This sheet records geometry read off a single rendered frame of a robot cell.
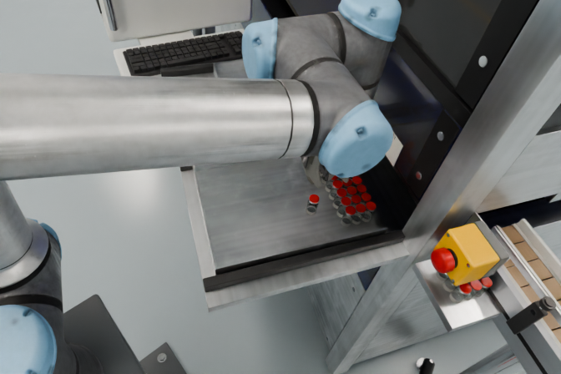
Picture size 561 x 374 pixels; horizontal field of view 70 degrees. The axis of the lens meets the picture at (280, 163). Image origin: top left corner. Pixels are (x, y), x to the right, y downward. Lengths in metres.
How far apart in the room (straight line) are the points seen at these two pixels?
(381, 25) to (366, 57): 0.04
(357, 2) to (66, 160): 0.35
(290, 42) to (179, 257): 1.43
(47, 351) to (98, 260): 1.24
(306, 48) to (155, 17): 1.03
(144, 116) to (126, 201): 1.69
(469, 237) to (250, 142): 0.48
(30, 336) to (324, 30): 0.52
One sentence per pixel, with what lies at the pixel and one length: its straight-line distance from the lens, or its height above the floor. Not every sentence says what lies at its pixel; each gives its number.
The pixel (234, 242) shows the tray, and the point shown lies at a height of 0.88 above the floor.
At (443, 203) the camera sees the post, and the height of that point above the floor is 1.05.
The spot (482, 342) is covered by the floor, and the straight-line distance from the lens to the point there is 1.89.
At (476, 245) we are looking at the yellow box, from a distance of 0.72.
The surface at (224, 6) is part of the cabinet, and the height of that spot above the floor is 0.88.
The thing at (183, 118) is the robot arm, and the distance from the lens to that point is 0.31.
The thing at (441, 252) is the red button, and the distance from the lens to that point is 0.71.
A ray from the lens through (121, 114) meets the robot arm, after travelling 0.31.
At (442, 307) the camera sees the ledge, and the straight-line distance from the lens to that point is 0.82.
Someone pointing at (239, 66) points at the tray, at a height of 0.90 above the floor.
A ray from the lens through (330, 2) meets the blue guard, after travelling 1.01.
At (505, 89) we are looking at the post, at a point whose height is 1.27.
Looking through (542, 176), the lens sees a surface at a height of 1.09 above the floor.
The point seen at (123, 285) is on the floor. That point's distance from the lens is 1.78.
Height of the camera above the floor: 1.57
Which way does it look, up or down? 48 degrees down
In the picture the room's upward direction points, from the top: 8 degrees clockwise
